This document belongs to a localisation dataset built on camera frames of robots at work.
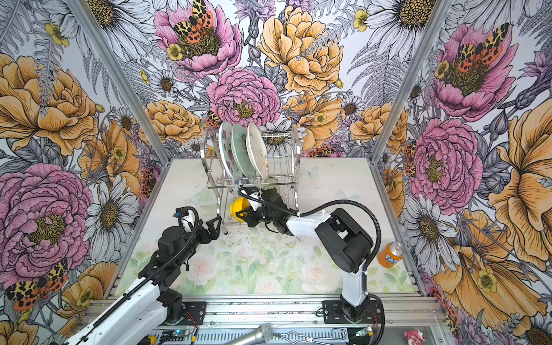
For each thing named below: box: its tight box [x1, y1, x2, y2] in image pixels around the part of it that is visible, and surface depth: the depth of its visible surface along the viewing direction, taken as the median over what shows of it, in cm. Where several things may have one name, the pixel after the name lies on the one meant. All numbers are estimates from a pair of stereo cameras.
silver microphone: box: [230, 324, 274, 345], surface depth 69 cm
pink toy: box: [403, 329, 428, 345], surface depth 68 cm
